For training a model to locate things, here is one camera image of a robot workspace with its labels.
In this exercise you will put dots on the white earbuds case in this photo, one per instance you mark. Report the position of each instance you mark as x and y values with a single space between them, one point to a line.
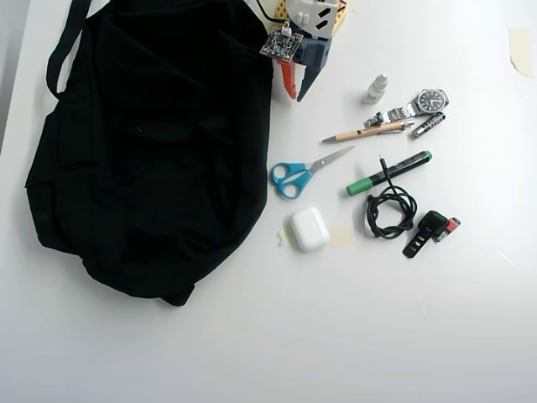
306 228

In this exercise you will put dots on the black fabric bag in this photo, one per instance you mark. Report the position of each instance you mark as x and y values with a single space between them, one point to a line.
147 147

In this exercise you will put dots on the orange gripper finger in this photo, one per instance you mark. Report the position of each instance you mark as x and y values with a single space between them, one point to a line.
288 80

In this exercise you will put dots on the silver wrist watch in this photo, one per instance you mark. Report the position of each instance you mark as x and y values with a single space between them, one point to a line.
432 101

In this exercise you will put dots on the green black whiteboard marker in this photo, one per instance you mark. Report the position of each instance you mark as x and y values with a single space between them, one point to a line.
403 165

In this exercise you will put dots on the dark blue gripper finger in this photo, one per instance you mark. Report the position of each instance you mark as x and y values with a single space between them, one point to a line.
309 80

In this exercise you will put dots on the small white dropper bottle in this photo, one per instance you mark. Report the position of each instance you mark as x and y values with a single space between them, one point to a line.
375 92

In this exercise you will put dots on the white and blue gripper body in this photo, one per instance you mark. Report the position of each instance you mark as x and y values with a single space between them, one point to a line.
315 54

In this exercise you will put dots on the wooden ballpoint pen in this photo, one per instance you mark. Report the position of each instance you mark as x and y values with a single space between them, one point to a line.
369 132

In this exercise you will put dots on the beige masking tape piece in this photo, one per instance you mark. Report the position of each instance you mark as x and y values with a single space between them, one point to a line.
521 50
342 237
283 237

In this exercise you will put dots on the bare camera circuit board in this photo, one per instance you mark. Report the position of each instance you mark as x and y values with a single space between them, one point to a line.
280 44

